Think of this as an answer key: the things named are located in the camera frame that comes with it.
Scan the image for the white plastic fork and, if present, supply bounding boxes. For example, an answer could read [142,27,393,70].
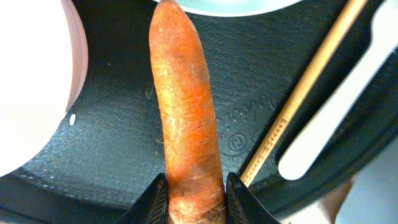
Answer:
[278,0,397,180]

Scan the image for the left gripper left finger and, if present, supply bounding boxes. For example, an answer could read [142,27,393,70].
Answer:
[115,173,168,224]

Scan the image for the wooden chopstick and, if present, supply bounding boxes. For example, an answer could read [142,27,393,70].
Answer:
[241,0,368,187]

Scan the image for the light grey plate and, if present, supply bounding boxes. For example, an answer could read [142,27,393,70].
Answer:
[152,0,304,18]

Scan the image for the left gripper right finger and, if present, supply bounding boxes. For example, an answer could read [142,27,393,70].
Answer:
[226,172,280,224]

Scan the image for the pink bowl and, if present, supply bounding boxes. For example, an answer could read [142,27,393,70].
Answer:
[1,0,89,175]

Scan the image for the round black serving tray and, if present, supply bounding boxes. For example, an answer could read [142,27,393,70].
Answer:
[1,0,397,223]

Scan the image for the orange carrot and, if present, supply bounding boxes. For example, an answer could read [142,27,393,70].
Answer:
[149,1,227,223]

